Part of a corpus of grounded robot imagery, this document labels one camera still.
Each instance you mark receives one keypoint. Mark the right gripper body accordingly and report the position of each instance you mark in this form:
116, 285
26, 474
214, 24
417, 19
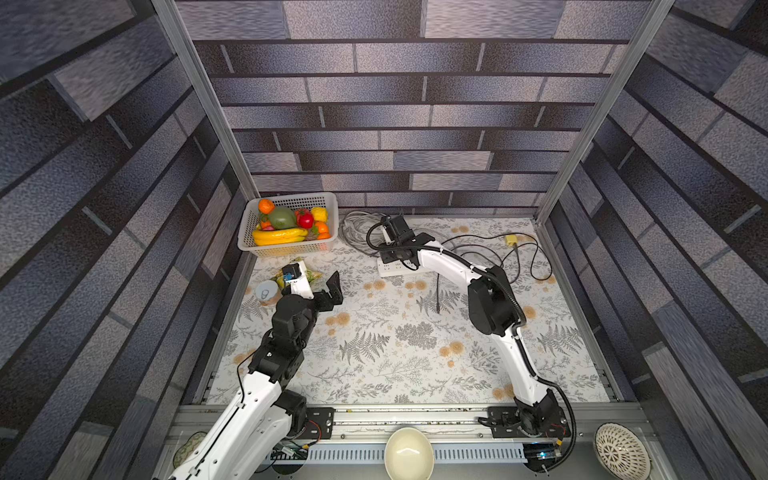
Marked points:
397, 228

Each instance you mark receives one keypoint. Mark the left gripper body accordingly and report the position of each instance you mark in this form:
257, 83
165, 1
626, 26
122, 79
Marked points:
321, 303

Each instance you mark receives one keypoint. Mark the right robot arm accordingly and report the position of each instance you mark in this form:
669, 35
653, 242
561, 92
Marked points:
543, 412

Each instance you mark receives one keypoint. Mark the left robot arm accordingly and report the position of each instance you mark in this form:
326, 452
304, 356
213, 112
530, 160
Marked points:
264, 411

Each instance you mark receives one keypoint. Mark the yellow corn chips bag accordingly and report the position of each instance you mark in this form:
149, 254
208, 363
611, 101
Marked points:
297, 278

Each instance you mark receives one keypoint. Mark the white power strip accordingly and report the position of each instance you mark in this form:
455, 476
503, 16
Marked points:
397, 268

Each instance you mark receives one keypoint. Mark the pull-tab food can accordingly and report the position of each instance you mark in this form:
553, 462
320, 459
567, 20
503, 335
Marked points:
267, 292

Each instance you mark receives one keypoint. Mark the green plastic mango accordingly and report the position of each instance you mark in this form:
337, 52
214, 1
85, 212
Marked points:
282, 218

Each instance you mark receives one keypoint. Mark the yellow plastic banana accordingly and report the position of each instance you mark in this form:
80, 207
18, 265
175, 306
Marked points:
264, 238

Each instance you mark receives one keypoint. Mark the white plastic fruit basket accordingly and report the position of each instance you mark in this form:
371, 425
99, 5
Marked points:
321, 236

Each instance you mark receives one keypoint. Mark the orange plastic tangerine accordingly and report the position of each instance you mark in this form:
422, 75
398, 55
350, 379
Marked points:
265, 206

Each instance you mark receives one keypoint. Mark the cream ceramic bowl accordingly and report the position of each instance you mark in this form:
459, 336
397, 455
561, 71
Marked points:
409, 455

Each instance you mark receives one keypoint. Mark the floral green dish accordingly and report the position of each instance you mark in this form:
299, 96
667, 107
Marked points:
188, 448

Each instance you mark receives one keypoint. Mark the white woven plate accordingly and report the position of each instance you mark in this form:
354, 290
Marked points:
621, 452

